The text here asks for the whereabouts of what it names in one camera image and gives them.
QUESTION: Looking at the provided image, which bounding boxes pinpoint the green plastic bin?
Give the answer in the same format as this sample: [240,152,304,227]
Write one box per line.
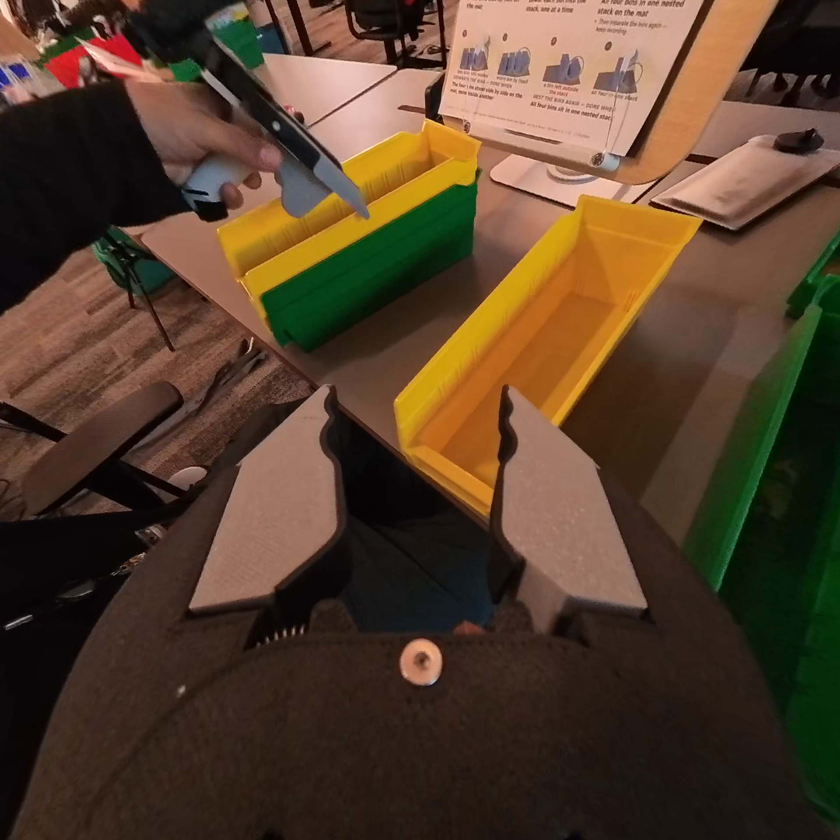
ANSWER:
[682,302,840,840]
[261,169,483,354]
[786,230,840,319]

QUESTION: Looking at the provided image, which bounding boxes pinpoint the printed instruction sheet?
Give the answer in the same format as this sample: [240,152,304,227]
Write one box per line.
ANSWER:
[438,0,715,151]

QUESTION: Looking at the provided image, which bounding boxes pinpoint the white table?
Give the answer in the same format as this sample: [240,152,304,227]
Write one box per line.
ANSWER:
[261,52,399,127]

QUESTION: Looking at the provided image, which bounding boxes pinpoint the grey flat pouch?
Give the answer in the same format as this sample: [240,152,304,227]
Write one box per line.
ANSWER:
[648,134,840,232]

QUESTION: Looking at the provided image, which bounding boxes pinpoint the person's left forearm black sleeve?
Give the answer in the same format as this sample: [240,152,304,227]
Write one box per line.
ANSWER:
[0,80,193,317]

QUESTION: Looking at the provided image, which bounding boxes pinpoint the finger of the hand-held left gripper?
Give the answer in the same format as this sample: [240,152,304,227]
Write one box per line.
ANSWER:
[314,154,371,220]
[278,163,343,219]

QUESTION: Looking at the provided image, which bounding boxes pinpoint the red plastic crate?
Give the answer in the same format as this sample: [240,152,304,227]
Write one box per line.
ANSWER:
[45,38,143,91]

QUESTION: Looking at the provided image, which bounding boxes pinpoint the person's left hand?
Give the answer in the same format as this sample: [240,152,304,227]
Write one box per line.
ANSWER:
[125,77,307,210]

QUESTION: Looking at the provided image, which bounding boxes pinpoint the grey strap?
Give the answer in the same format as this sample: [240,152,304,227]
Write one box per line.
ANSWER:
[176,336,268,422]

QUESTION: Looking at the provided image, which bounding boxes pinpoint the black office chair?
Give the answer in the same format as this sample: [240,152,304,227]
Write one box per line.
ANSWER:
[0,381,198,519]
[344,0,454,70]

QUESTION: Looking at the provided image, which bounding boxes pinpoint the wooden document stand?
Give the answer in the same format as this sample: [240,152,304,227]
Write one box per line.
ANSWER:
[436,0,782,206]

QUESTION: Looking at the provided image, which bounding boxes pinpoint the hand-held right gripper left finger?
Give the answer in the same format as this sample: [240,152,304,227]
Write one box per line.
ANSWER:
[188,386,349,616]

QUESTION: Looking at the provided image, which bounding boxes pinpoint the green plastic crate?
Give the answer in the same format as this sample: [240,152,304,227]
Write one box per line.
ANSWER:
[215,18,265,71]

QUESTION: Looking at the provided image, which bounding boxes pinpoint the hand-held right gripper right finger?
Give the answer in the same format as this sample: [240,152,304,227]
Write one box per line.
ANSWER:
[491,386,651,635]

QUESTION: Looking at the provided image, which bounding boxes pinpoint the yellow plastic bin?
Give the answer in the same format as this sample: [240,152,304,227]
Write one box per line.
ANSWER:
[217,120,483,296]
[394,195,704,519]

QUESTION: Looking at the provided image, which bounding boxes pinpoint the black tripod legs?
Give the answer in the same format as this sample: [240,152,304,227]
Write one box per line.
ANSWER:
[105,235,176,353]

